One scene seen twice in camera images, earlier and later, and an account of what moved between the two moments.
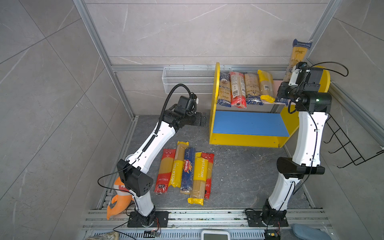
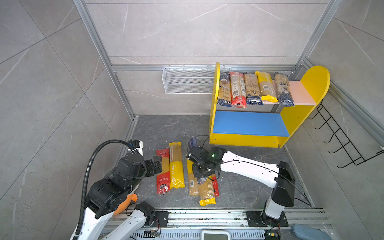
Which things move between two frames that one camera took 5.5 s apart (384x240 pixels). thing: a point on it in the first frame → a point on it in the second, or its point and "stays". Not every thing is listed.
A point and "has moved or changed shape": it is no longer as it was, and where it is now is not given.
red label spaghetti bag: x=237 y=90 stays
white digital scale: x=215 y=235 stays
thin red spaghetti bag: x=210 y=158 → x=215 y=185
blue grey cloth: x=305 y=232 stays
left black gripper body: x=194 y=118 → x=147 y=169
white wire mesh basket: x=200 y=80 stays
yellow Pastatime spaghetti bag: x=198 y=193 has moved or changed shape
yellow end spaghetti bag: x=266 y=85 stays
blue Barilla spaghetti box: x=188 y=169 → x=193 y=142
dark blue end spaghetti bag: x=252 y=90 stays
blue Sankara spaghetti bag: x=224 y=95 stays
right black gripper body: x=287 y=91 → x=200 y=172
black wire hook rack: x=353 y=154 stays
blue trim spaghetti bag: x=299 y=53 has moved or changed shape
